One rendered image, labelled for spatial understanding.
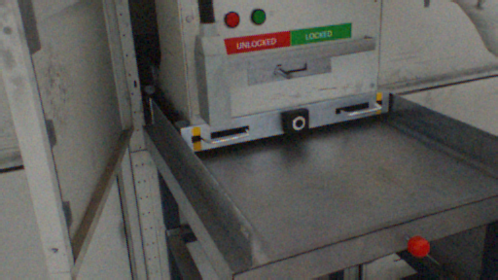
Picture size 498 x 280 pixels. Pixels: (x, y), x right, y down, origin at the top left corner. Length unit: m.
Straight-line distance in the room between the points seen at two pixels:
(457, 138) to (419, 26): 0.58
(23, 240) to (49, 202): 0.69
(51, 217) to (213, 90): 0.38
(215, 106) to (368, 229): 0.37
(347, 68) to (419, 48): 0.49
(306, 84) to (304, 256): 0.49
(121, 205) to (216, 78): 0.58
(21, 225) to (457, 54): 1.38
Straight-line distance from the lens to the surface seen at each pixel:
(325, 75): 1.18
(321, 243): 0.81
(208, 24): 0.94
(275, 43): 1.10
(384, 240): 0.87
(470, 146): 1.13
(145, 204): 1.43
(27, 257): 1.44
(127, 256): 1.48
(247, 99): 1.11
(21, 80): 0.68
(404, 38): 1.62
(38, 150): 0.71
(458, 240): 1.26
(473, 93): 1.88
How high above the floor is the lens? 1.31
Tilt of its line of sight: 21 degrees down
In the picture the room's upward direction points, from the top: 3 degrees counter-clockwise
